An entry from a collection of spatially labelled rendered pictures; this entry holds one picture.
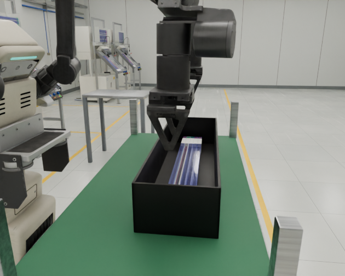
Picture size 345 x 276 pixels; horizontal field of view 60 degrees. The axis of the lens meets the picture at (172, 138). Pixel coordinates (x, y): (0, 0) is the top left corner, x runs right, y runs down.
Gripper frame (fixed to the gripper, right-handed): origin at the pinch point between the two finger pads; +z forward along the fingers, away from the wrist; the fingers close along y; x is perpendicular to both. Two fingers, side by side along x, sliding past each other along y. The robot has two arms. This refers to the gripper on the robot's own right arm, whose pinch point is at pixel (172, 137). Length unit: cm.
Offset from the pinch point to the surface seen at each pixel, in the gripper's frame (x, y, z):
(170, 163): 5.1, 34.5, 19.6
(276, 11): -181, 941, -108
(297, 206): -83, 186, 116
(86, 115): 131, 257, 62
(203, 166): -5.2, 33.3, 19.5
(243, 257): -14.0, -5.3, 20.3
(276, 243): -15.9, -17.6, 7.9
